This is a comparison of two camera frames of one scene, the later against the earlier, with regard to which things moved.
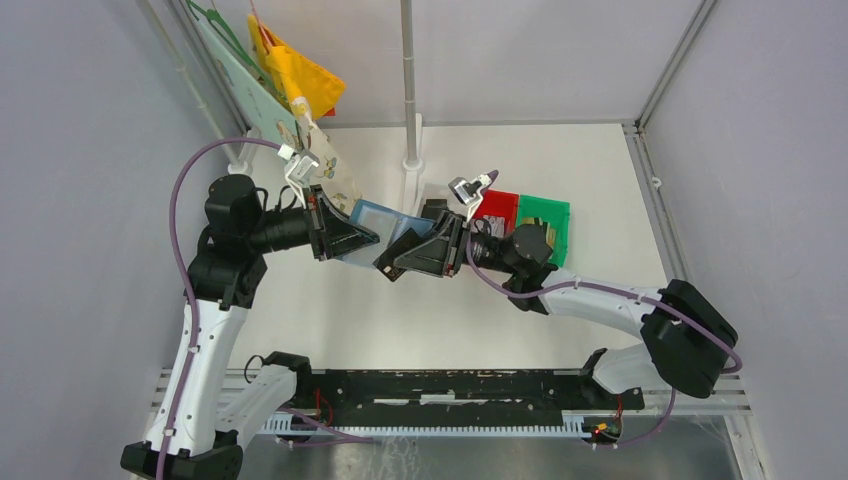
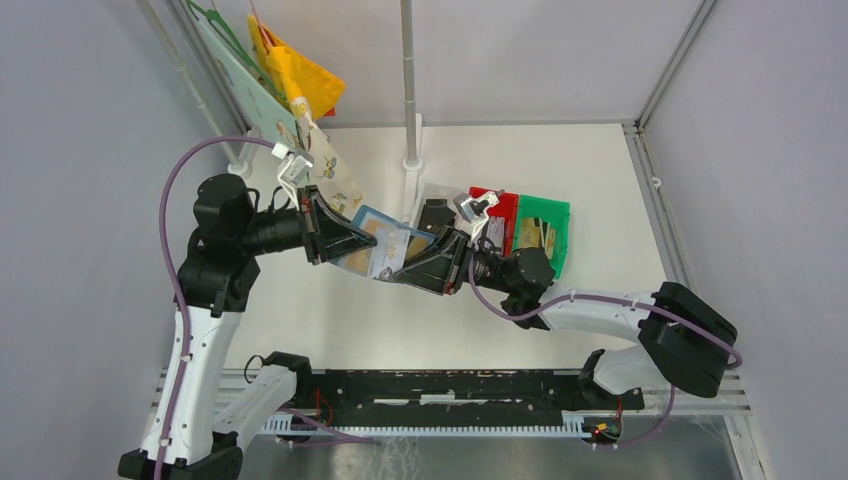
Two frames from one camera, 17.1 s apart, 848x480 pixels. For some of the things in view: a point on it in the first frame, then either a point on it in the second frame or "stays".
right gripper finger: [448, 223] -> [443, 253]
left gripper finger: [336, 223] stays
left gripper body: [316, 229] stays
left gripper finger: [343, 239] stays
